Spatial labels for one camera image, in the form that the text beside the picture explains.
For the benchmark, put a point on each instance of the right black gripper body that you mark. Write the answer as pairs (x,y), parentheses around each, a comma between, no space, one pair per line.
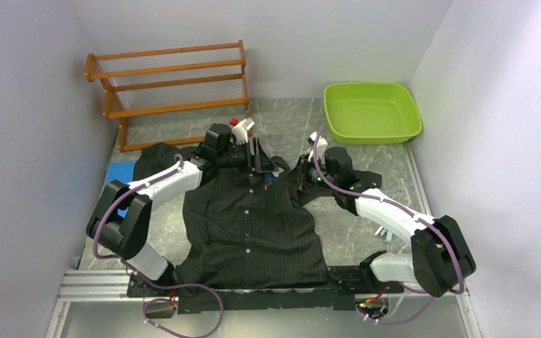
(310,176)

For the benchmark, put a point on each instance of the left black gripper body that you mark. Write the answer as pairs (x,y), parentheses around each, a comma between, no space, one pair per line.
(240,157)

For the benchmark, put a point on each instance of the black pinstriped shirt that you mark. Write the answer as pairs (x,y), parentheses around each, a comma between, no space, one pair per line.
(245,234)

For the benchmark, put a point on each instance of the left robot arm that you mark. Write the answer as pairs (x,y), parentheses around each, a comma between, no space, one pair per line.
(119,226)

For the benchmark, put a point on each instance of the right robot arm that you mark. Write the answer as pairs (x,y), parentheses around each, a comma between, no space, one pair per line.
(440,259)

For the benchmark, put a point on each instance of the green plastic basin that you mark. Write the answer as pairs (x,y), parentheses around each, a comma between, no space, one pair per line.
(371,113)

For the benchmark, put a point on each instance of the black base beam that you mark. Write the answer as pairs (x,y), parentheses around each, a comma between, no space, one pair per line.
(346,286)

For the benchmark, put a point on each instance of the blue flat mat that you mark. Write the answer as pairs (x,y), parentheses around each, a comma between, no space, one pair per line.
(117,175)

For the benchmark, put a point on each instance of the orange wooden shoe rack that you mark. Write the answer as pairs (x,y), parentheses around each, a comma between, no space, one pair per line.
(142,84)

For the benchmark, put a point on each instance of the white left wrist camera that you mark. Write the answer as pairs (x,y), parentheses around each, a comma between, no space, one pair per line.
(240,130)

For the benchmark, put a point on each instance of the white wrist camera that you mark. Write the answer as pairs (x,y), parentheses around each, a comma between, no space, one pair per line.
(240,130)
(318,145)

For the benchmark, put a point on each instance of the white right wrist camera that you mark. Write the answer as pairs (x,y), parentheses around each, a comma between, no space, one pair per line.
(318,145)

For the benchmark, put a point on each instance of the aluminium frame rail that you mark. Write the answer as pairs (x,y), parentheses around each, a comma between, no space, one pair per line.
(112,285)

